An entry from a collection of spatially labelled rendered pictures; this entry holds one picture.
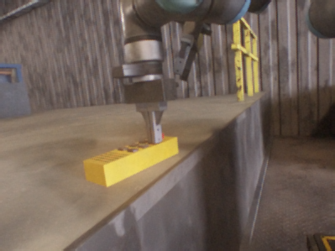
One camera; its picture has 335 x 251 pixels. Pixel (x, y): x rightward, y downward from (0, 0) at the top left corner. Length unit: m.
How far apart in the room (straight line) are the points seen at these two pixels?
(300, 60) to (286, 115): 0.83
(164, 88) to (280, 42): 3.44
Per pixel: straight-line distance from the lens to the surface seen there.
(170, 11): 0.44
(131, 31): 0.53
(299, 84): 3.83
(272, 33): 3.88
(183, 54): 0.63
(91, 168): 0.49
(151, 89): 0.51
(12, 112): 5.15
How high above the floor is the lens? 0.88
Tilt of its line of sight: 9 degrees down
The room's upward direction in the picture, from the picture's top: 6 degrees counter-clockwise
